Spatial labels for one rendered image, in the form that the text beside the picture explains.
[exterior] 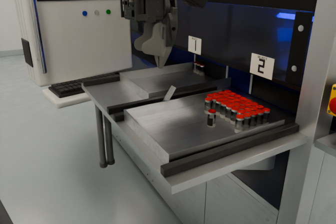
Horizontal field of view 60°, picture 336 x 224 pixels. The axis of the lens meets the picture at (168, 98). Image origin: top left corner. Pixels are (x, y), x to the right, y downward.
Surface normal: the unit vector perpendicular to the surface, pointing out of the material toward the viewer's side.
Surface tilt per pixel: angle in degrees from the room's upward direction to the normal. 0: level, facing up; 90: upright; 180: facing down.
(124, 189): 0
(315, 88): 90
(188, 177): 0
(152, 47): 93
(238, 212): 90
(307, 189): 90
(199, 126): 0
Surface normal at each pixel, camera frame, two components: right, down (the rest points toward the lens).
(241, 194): -0.87, 0.18
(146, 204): 0.00, -0.93
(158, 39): 0.49, 0.37
